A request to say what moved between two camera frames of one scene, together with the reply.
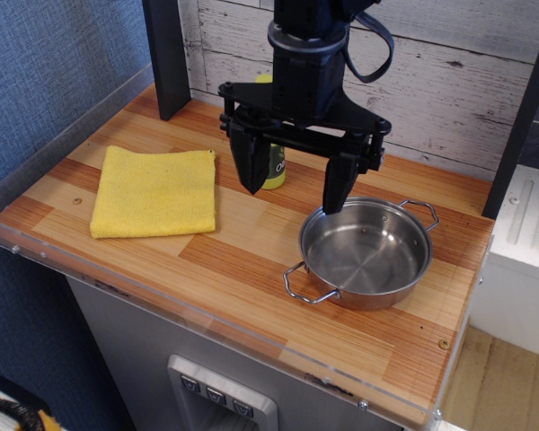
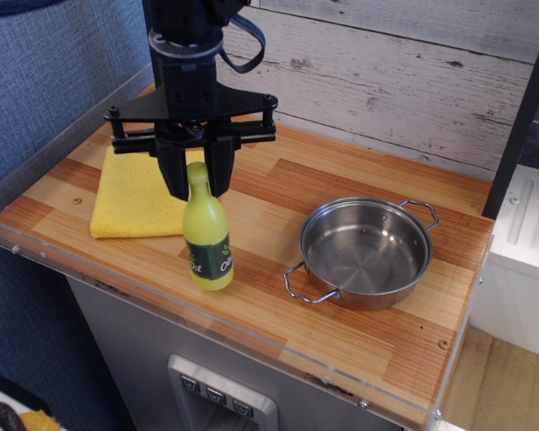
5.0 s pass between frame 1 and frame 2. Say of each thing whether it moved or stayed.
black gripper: moved
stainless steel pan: stayed
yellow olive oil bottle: moved
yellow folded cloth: stayed
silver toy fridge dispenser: stayed
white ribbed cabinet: stayed
